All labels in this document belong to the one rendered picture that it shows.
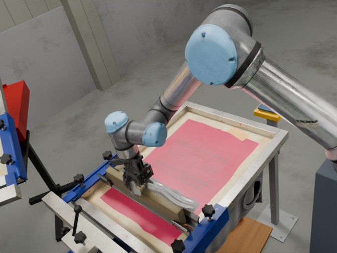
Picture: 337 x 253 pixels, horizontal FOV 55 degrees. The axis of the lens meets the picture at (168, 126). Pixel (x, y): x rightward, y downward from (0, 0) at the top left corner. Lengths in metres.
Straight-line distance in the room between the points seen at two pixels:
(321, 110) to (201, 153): 0.81
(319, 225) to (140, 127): 0.66
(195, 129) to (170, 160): 0.23
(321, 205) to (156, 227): 0.57
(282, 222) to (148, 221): 1.28
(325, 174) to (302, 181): 1.60
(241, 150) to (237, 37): 0.83
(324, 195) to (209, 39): 0.62
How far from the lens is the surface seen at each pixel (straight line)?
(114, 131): 1.01
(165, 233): 1.22
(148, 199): 1.23
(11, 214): 3.18
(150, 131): 0.95
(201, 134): 1.57
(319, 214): 1.15
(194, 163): 1.42
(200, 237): 1.12
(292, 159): 2.77
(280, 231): 2.33
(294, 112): 0.73
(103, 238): 1.19
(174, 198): 1.30
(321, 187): 1.06
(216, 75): 0.68
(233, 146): 1.47
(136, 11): 4.62
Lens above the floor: 1.94
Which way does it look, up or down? 36 degrees down
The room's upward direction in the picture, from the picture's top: 15 degrees counter-clockwise
